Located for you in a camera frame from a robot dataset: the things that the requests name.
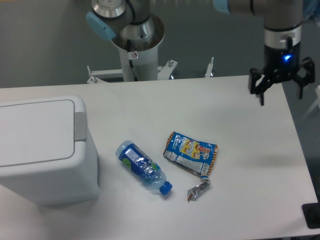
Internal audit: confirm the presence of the blue plastic bag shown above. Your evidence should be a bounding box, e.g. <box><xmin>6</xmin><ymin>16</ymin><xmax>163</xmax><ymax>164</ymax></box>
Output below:
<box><xmin>302</xmin><ymin>0</ymin><xmax>320</xmax><ymax>21</ymax></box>

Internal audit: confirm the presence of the white furniture leg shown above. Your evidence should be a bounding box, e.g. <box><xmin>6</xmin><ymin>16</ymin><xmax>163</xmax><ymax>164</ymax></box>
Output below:
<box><xmin>298</xmin><ymin>85</ymin><xmax>320</xmax><ymax>125</ymax></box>

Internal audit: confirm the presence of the blue crumpled snack wrapper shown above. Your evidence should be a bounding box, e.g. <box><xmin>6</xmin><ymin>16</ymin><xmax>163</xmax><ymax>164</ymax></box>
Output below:
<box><xmin>163</xmin><ymin>131</ymin><xmax>218</xmax><ymax>201</ymax></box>

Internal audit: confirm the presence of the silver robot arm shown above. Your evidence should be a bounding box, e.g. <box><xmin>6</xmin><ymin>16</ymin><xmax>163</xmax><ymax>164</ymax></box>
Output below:
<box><xmin>85</xmin><ymin>0</ymin><xmax>315</xmax><ymax>100</ymax></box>

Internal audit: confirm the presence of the blue plastic water bottle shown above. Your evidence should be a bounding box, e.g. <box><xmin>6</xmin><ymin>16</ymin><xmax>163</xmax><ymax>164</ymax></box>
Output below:
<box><xmin>115</xmin><ymin>140</ymin><xmax>173</xmax><ymax>196</ymax></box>

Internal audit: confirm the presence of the white metal base frame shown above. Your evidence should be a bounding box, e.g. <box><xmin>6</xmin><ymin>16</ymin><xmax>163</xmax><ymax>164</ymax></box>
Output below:
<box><xmin>86</xmin><ymin>57</ymin><xmax>215</xmax><ymax>84</ymax></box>

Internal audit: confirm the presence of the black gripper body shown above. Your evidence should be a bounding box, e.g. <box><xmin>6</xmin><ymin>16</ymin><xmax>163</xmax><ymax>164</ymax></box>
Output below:
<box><xmin>264</xmin><ymin>44</ymin><xmax>301</xmax><ymax>78</ymax></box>

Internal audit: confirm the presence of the white plastic trash can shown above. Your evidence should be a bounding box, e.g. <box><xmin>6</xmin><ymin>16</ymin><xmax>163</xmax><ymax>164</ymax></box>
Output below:
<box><xmin>0</xmin><ymin>95</ymin><xmax>100</xmax><ymax>206</ymax></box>

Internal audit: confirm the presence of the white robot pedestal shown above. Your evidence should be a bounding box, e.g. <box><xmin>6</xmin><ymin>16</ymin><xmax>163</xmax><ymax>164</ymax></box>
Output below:
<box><xmin>112</xmin><ymin>13</ymin><xmax>165</xmax><ymax>82</ymax></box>

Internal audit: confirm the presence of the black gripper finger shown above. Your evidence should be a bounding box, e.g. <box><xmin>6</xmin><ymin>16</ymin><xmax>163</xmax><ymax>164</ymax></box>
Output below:
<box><xmin>291</xmin><ymin>57</ymin><xmax>315</xmax><ymax>99</ymax></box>
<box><xmin>248</xmin><ymin>68</ymin><xmax>275</xmax><ymax>106</ymax></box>

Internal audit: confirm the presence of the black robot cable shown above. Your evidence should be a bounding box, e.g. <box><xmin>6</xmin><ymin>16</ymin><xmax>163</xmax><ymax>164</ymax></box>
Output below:
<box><xmin>124</xmin><ymin>0</ymin><xmax>139</xmax><ymax>82</ymax></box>

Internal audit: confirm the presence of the black table clamp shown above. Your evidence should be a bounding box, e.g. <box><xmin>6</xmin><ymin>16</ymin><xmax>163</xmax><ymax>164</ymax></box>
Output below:
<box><xmin>302</xmin><ymin>202</ymin><xmax>320</xmax><ymax>229</ymax></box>

